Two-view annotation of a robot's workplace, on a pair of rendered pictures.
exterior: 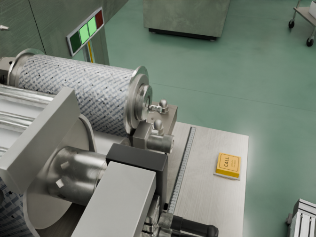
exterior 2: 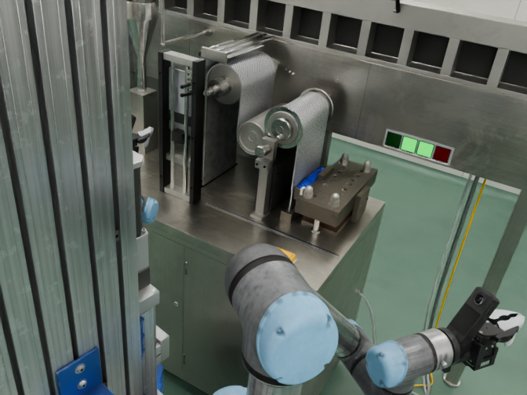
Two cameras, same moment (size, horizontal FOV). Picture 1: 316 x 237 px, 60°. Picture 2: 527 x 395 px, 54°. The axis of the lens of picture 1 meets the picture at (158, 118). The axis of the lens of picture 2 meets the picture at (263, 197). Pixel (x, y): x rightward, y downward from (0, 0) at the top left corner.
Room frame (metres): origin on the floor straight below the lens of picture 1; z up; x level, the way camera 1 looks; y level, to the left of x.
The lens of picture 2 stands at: (0.70, -1.56, 1.94)
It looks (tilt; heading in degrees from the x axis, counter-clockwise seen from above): 31 degrees down; 101
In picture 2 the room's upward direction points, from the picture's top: 6 degrees clockwise
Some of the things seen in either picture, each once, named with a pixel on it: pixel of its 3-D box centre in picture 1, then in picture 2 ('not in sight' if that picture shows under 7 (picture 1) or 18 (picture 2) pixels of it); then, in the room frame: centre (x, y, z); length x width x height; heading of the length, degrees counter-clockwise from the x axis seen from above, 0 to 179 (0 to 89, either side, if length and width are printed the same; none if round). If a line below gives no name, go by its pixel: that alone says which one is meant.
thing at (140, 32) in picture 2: not in sight; (142, 86); (-0.22, 0.35, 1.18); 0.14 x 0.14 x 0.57
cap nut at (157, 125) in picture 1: (157, 126); (308, 190); (0.56, 0.00, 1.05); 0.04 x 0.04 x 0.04
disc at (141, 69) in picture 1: (137, 101); (283, 128); (0.44, 0.04, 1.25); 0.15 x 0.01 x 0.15; 164
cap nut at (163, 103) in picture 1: (163, 105); (335, 198); (0.66, -0.02, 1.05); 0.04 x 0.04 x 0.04
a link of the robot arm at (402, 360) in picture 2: not in sight; (399, 361); (0.86, -0.84, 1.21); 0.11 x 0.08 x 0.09; 38
